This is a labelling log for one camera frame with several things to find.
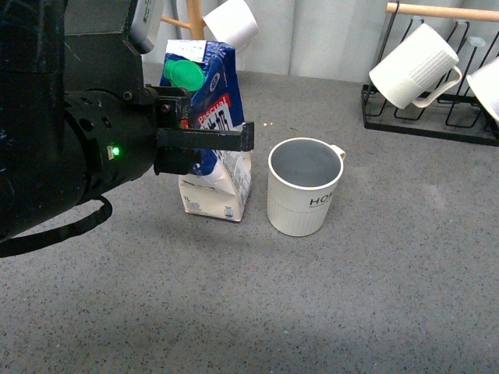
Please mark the blue white milk carton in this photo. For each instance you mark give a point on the blue white milk carton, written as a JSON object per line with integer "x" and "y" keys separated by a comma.
{"x": 219, "y": 185}

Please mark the white mug on tree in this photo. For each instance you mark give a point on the white mug on tree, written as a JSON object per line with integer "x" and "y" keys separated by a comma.
{"x": 232, "y": 23}

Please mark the cream ribbed HOME cup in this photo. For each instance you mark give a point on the cream ribbed HOME cup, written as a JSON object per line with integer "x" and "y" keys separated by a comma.
{"x": 302, "y": 175}

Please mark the white mug black handle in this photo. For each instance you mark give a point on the white mug black handle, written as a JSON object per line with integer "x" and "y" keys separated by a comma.
{"x": 484, "y": 84}

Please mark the wooden mug tree stand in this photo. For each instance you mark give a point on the wooden mug tree stand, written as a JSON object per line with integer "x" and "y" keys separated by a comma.
{"x": 195, "y": 24}

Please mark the cream ribbed hanging mug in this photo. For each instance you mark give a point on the cream ribbed hanging mug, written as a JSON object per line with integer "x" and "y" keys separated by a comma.
{"x": 418, "y": 71}

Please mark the black wire mug rack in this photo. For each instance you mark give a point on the black wire mug rack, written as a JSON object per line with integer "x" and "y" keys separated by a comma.
{"x": 456, "y": 114}

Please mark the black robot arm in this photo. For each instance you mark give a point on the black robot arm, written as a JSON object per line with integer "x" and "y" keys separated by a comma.
{"x": 49, "y": 48}

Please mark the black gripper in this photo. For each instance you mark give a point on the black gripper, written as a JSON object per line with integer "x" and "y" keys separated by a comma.
{"x": 123, "y": 139}

